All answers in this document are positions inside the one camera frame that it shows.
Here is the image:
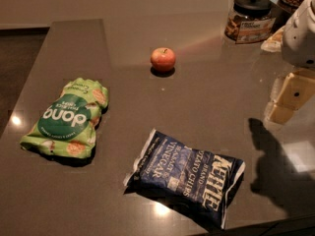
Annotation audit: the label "green rice chips bag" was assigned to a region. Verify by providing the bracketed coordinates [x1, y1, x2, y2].
[20, 78, 108, 159]

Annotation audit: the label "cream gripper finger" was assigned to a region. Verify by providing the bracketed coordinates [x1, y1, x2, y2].
[267, 68, 315, 125]

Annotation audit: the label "red apple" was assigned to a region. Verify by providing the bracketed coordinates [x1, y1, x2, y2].
[151, 47, 176, 73]

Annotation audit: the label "glass jar black lid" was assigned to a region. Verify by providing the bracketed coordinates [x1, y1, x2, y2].
[224, 0, 275, 44]

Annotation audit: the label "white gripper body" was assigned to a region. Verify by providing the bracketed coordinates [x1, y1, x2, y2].
[282, 0, 315, 69]

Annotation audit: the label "blue Kettle chips bag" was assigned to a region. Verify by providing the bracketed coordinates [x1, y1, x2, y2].
[124, 130, 245, 229]

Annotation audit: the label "small clear snack packet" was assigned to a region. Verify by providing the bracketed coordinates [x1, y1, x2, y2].
[261, 27, 284, 52]

